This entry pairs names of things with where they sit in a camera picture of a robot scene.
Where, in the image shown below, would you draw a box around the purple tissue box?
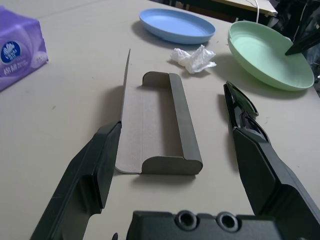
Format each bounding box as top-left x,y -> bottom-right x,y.
0,6 -> 49,93

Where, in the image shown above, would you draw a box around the black sunglasses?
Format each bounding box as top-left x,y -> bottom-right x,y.
223,80 -> 270,145

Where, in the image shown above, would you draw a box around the grey glasses case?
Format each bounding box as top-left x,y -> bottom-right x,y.
114,48 -> 204,176

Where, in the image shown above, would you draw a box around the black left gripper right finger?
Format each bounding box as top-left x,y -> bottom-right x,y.
231,126 -> 320,240

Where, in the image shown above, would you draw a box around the light blue plate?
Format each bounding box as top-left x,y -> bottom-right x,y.
138,8 -> 216,45

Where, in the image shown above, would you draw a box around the yellow-edged table black frame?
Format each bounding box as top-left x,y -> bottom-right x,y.
234,0 -> 279,16

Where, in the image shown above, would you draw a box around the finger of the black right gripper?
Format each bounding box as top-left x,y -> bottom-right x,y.
284,26 -> 320,56

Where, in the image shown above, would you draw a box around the white cable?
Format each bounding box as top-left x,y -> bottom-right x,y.
254,0 -> 261,25

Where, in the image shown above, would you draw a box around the light green plate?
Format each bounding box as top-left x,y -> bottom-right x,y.
227,20 -> 315,92

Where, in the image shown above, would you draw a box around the white tissue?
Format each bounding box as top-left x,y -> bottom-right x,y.
170,44 -> 217,75

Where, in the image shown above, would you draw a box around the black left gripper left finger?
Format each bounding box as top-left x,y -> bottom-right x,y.
29,121 -> 123,240

